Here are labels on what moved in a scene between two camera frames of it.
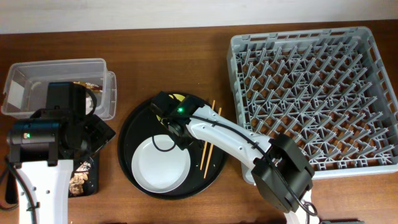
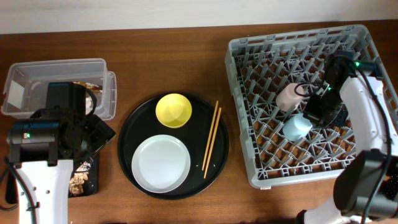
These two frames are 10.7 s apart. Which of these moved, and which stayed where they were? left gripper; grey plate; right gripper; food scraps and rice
Moved: right gripper
Stayed: food scraps and rice; grey plate; left gripper
